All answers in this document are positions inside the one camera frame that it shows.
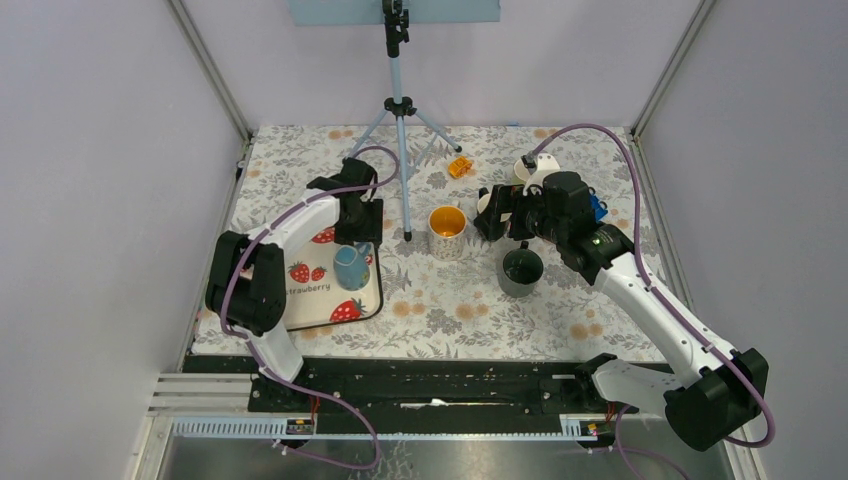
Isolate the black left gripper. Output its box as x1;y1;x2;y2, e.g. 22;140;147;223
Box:
336;195;383;248

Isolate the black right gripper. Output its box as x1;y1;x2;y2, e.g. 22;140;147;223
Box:
472;184;566;245

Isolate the floral mug orange inside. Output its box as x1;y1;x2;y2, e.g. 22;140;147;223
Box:
428;205;467;261

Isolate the blue mug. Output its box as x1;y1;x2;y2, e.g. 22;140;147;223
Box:
333;242;372;291

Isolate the grey mug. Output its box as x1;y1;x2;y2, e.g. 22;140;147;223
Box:
496;240;544;298

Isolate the black mug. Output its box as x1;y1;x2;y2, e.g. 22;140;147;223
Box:
476;188;497;216

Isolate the yellow mug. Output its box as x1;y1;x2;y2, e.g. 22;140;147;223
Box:
513;152;561;189

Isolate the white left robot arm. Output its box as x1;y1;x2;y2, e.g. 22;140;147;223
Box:
204;157;383;411

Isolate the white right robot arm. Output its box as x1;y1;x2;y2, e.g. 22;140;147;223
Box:
473;171;769;451

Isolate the small orange toy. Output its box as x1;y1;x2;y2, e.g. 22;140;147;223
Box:
447;156;473;179

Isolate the strawberry print tray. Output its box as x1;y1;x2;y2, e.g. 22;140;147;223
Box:
282;227;383;332

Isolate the floral tablecloth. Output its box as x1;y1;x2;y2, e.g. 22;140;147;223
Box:
192;125;678;364

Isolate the blue toy car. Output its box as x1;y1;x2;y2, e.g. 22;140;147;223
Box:
590;193;609;222

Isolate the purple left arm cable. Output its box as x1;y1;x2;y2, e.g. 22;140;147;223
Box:
218;145;401;470

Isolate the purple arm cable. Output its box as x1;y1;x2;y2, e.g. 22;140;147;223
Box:
218;145;401;470
523;123;776;480

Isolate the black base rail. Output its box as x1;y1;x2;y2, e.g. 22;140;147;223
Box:
183;356;620;436

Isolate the blue camera tripod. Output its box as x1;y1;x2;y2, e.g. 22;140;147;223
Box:
351;0;463;242

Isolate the blue board on wall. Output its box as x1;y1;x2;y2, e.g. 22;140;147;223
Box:
287;0;502;26

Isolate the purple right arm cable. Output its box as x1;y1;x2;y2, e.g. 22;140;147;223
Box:
523;123;776;480

